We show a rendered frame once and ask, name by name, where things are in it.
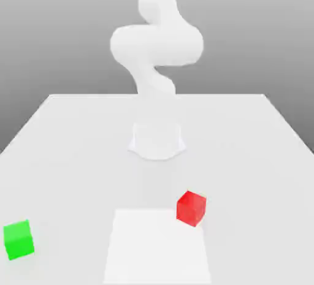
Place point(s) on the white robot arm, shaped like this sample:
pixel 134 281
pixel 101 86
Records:
pixel 157 44

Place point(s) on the small red cube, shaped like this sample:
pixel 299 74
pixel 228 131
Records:
pixel 190 209

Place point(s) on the small green cube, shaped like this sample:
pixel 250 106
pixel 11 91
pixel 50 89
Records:
pixel 18 240

